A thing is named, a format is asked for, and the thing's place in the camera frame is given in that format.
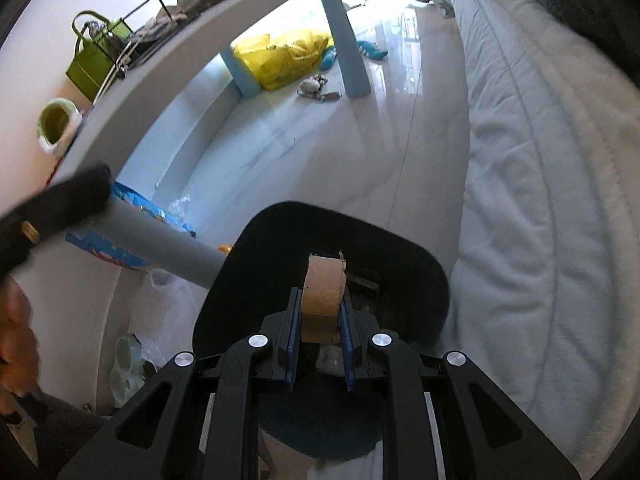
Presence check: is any yellow plastic bag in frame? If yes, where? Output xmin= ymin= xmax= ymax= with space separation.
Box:
xmin=234 ymin=30 xmax=335 ymax=92

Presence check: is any grey toy mouse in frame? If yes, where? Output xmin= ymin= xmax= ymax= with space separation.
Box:
xmin=296 ymin=75 xmax=342 ymax=103

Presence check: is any grey table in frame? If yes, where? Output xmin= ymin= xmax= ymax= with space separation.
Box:
xmin=47 ymin=0 xmax=372 ymax=291

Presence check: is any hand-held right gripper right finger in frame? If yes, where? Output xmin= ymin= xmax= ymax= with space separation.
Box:
xmin=340 ymin=292 xmax=583 ymax=480

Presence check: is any teal plush toy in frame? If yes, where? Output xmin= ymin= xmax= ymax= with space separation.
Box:
xmin=320 ymin=39 xmax=388 ymax=71

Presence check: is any black trash bin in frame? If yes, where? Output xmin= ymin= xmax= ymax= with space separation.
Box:
xmin=191 ymin=201 xmax=451 ymax=396

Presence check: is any person's dark clothing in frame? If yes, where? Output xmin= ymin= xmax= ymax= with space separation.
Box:
xmin=0 ymin=387 xmax=116 ymax=480

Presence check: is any black wire rack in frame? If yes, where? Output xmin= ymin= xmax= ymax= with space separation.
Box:
xmin=102 ymin=0 xmax=191 ymax=81

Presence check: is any person's left forearm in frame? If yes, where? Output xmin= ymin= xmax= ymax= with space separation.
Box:
xmin=0 ymin=280 xmax=42 ymax=396

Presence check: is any clear plastic bag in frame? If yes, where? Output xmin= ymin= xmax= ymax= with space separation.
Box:
xmin=135 ymin=192 xmax=211 ymax=361

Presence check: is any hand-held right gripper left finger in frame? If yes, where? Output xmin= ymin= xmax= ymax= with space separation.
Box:
xmin=57 ymin=287 xmax=303 ymax=480

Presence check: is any blue printed bag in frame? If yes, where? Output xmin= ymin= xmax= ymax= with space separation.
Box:
xmin=65 ymin=182 xmax=197 ymax=271

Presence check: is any mint pet bowl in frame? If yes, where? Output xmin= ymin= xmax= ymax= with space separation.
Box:
xmin=114 ymin=335 xmax=147 ymax=403

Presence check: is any brown cardboard tape roll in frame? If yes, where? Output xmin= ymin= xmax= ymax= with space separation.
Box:
xmin=300 ymin=251 xmax=347 ymax=345

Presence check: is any green paper bag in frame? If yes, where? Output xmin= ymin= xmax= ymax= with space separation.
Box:
xmin=66 ymin=10 xmax=133 ymax=103

